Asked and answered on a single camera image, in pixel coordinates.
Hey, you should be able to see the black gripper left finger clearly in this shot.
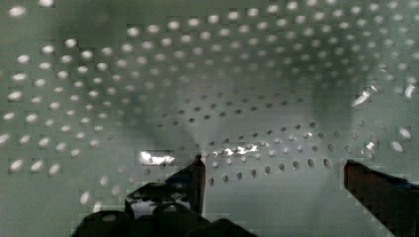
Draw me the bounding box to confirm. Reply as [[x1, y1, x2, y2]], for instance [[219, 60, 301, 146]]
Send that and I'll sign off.
[[125, 154, 206, 217]]

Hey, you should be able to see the mint green strainer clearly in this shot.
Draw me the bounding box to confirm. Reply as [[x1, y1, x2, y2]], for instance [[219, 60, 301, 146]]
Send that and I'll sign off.
[[1, 0, 418, 237]]

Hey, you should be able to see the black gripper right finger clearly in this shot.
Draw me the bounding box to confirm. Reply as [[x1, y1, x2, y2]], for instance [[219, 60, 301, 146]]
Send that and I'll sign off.
[[344, 160, 419, 237]]

